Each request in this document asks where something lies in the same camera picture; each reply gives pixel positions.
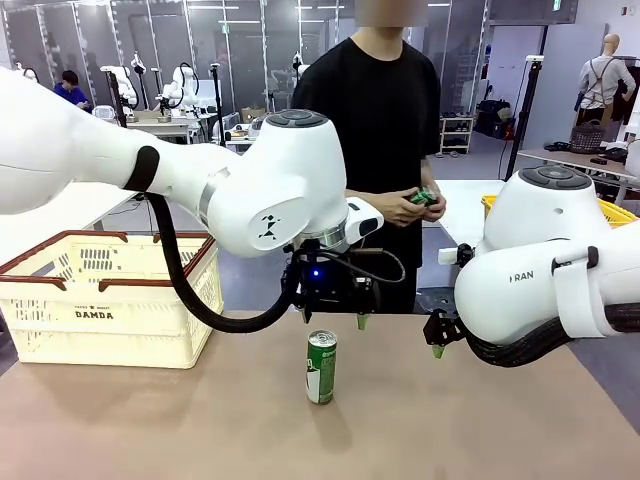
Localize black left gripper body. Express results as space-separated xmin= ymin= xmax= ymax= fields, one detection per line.
xmin=283 ymin=242 xmax=362 ymax=307

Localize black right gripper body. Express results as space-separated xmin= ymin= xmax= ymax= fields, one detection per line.
xmin=422 ymin=308 xmax=467 ymax=347

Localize green and white drink can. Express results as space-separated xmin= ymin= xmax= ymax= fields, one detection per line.
xmin=304 ymin=329 xmax=339 ymax=406

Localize person's left forearm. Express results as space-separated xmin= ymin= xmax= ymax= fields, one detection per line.
xmin=421 ymin=153 xmax=442 ymax=194

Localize yellow plastic basket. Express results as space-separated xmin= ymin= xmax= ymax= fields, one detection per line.
xmin=480 ymin=194 xmax=640 ymax=229

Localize dark wicker basket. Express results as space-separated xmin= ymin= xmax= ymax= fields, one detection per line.
xmin=569 ymin=119 xmax=606 ymax=155

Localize person's right hand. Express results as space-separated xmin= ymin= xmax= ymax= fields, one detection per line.
xmin=380 ymin=188 xmax=427 ymax=229

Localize person's left hand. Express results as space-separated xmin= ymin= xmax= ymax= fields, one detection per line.
xmin=422 ymin=186 xmax=448 ymax=224

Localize white side table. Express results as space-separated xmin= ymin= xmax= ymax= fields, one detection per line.
xmin=422 ymin=178 xmax=507 ymax=251

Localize white shoe rack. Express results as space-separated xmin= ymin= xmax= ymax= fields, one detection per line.
xmin=439 ymin=115 xmax=474 ymax=155

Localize person in black clothes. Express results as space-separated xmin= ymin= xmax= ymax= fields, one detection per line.
xmin=291 ymin=0 xmax=442 ymax=316

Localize black bag pile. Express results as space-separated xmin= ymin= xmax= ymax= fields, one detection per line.
xmin=474 ymin=99 xmax=516 ymax=140

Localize grey work table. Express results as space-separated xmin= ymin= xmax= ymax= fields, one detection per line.
xmin=515 ymin=147 xmax=640 ymax=201

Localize black tripod pole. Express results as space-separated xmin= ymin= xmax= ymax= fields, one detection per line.
xmin=209 ymin=62 xmax=226 ymax=146
xmin=107 ymin=72 xmax=129 ymax=129

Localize black stand with white light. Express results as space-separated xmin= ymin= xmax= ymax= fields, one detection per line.
xmin=504 ymin=55 xmax=545 ymax=182

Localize white background work table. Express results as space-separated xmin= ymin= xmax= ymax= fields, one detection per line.
xmin=124 ymin=112 xmax=211 ymax=146

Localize mannequin with apron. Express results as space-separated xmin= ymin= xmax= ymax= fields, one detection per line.
xmin=578 ymin=33 xmax=639 ymax=126

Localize seated person blue hoodie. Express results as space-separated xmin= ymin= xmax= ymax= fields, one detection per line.
xmin=52 ymin=69 xmax=94 ymax=114

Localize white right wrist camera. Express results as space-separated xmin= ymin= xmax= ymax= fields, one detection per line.
xmin=438 ymin=243 xmax=476 ymax=269

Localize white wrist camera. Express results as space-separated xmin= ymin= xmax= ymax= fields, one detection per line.
xmin=344 ymin=196 xmax=385 ymax=247
xmin=438 ymin=243 xmax=476 ymax=269

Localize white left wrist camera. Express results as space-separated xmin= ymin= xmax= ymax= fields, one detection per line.
xmin=344 ymin=196 xmax=385 ymax=247

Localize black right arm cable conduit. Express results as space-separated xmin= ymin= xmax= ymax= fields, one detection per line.
xmin=464 ymin=299 xmax=640 ymax=370

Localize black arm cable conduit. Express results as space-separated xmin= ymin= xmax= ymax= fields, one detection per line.
xmin=464 ymin=299 xmax=640 ymax=370
xmin=134 ymin=192 xmax=314 ymax=335

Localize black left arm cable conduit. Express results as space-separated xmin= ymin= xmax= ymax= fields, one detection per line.
xmin=134 ymin=192 xmax=314 ymax=335

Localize cream shopping basket brown handles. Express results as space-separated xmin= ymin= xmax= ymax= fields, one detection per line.
xmin=0 ymin=229 xmax=225 ymax=371

